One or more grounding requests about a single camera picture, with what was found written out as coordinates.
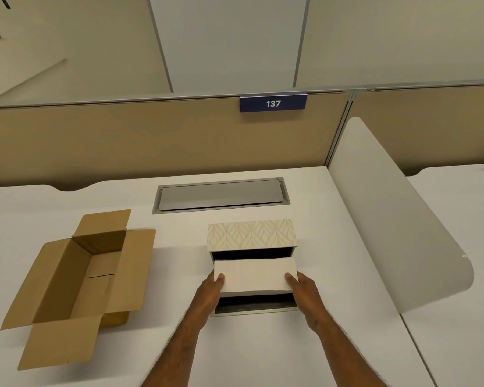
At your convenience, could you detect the person's right hand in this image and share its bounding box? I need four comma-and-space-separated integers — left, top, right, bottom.
285, 272, 327, 333

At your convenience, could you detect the person's left hand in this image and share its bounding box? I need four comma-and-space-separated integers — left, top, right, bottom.
190, 273, 226, 324

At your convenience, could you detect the white stack of paper towels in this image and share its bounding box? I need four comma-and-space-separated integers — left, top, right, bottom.
213, 257, 299, 298

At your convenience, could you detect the person's right forearm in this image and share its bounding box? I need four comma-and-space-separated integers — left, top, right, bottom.
311, 316, 389, 387

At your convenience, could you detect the person's left forearm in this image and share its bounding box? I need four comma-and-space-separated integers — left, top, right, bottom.
140, 312, 207, 387

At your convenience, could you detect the patterned beige storage box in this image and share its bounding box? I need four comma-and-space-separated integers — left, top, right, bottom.
207, 219, 299, 317

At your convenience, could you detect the white curved desk divider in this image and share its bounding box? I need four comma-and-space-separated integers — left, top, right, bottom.
328, 117, 475, 315

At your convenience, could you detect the open brown cardboard box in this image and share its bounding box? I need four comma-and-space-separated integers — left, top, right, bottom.
0, 209, 156, 371

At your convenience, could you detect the beige cubicle partition panel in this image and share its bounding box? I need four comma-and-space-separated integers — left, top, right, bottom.
0, 91, 352, 192
349, 82, 484, 177

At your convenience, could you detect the blue desk number sign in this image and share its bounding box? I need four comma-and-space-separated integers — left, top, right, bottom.
240, 94, 308, 113

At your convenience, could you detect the grey metal cable tray cover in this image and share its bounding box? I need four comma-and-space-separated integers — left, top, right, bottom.
152, 177, 290, 215

